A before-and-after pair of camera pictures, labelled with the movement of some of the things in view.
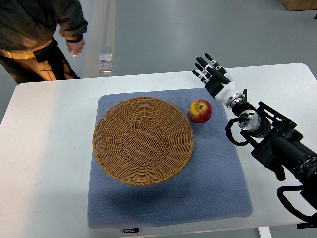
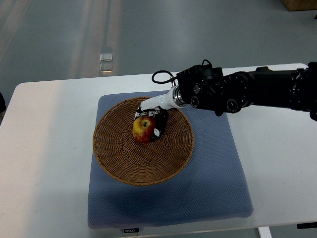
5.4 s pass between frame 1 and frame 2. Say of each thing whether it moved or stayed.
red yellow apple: moved
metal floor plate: stayed
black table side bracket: stayed
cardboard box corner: stayed
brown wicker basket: stayed
